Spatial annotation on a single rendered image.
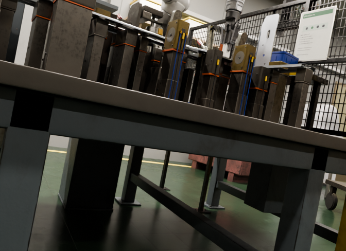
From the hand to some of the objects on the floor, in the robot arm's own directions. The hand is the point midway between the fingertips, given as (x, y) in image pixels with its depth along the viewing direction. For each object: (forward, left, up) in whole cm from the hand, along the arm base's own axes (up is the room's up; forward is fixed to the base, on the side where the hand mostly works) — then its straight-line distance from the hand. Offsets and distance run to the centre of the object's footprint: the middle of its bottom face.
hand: (226, 51), depth 164 cm
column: (-77, -20, -109) cm, 135 cm away
